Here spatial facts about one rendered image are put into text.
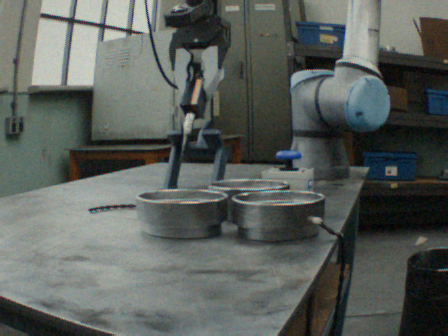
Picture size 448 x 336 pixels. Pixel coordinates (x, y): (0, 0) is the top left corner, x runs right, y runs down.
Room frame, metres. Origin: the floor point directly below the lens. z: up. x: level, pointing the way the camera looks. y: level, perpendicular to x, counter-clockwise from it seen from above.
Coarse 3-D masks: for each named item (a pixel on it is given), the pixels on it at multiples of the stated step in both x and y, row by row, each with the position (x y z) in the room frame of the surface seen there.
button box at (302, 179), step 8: (272, 168) 0.91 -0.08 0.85; (280, 168) 0.87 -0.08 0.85; (288, 168) 0.86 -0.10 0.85; (296, 168) 0.87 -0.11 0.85; (304, 168) 0.90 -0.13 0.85; (264, 176) 0.85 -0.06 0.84; (272, 176) 0.85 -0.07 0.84; (280, 176) 0.85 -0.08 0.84; (288, 176) 0.84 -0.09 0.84; (296, 176) 0.84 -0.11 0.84; (304, 176) 0.84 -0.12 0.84; (312, 176) 0.89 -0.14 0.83; (296, 184) 0.84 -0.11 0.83; (304, 184) 0.84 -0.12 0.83; (312, 184) 0.89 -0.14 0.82
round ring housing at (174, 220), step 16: (144, 192) 0.66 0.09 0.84; (160, 192) 0.68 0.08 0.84; (176, 192) 0.69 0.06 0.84; (192, 192) 0.69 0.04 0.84; (208, 192) 0.68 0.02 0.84; (144, 208) 0.60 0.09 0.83; (160, 208) 0.59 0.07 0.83; (176, 208) 0.59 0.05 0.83; (192, 208) 0.59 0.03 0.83; (208, 208) 0.60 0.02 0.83; (224, 208) 0.62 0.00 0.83; (144, 224) 0.62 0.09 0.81; (160, 224) 0.59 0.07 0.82; (176, 224) 0.59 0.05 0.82; (192, 224) 0.59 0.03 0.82; (208, 224) 0.60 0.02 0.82
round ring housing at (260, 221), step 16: (256, 192) 0.66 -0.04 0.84; (272, 192) 0.67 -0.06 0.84; (288, 192) 0.67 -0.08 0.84; (304, 192) 0.66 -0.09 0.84; (240, 208) 0.59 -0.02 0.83; (256, 208) 0.58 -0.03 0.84; (272, 208) 0.57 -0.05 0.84; (288, 208) 0.57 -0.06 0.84; (304, 208) 0.57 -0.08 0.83; (320, 208) 0.59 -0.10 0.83; (240, 224) 0.59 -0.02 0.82; (256, 224) 0.58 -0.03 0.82; (272, 224) 0.57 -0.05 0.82; (288, 224) 0.57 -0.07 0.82; (304, 224) 0.57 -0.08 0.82; (272, 240) 0.58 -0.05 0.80; (288, 240) 0.58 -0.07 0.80
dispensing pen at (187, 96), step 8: (200, 72) 0.89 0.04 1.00; (192, 88) 0.86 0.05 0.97; (184, 96) 0.85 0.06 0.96; (192, 96) 0.85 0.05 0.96; (184, 104) 0.84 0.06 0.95; (184, 112) 0.86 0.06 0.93; (192, 112) 0.85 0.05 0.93; (192, 120) 0.84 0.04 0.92; (192, 128) 0.84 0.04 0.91; (184, 136) 0.83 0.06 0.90; (184, 144) 0.82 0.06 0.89
